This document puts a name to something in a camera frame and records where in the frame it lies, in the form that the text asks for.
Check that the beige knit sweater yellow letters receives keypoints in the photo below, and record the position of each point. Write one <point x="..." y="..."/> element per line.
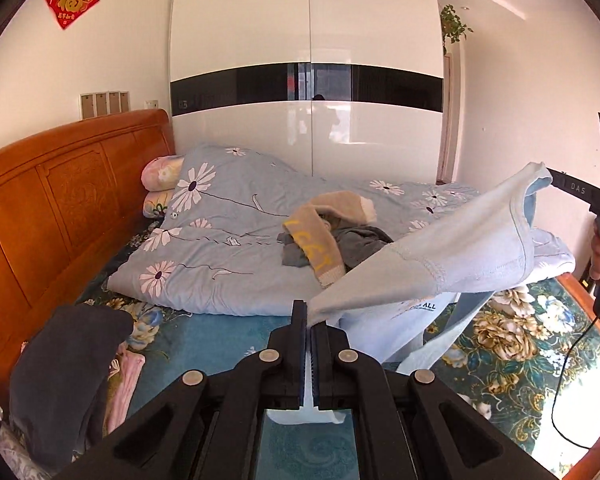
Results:
<point x="310" y="229"/>

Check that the white black sliding wardrobe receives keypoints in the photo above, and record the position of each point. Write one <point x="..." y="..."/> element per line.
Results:
<point x="337" y="88"/>

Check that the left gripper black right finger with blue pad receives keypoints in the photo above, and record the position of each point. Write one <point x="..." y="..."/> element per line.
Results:
<point x="410" y="426"/>

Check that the folded pink garment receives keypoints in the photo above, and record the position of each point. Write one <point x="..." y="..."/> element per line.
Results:
<point x="119" y="399"/>

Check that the pink floral pillow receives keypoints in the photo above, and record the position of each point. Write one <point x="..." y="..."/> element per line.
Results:
<point x="161" y="174"/>

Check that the dark folded garment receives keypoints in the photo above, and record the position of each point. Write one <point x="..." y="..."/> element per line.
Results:
<point x="58" y="388"/>

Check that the teal floral bed sheet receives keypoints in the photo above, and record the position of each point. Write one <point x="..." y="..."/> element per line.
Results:
<point x="529" y="361"/>

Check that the light blue long-sleeve shirt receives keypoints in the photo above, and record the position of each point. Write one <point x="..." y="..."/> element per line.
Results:
<point x="413" y="298"/>

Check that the olive patterned folded garment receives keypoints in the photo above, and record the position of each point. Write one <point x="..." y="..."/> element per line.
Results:
<point x="114" y="372"/>

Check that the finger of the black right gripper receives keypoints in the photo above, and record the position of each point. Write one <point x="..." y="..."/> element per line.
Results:
<point x="589" y="193"/>

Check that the orange wooden headboard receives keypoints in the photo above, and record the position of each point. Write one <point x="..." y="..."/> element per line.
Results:
<point x="70" y="198"/>

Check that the grey sweatshirt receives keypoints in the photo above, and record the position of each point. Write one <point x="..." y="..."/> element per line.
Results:
<point x="355" y="243"/>

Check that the light blue floral quilt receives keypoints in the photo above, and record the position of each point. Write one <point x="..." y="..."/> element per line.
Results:
<point x="217" y="250"/>

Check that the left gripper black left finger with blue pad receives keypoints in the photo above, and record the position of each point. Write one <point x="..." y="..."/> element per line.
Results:
<point x="206" y="426"/>

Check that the green hanging plant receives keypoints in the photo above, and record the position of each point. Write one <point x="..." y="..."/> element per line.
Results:
<point x="454" y="30"/>

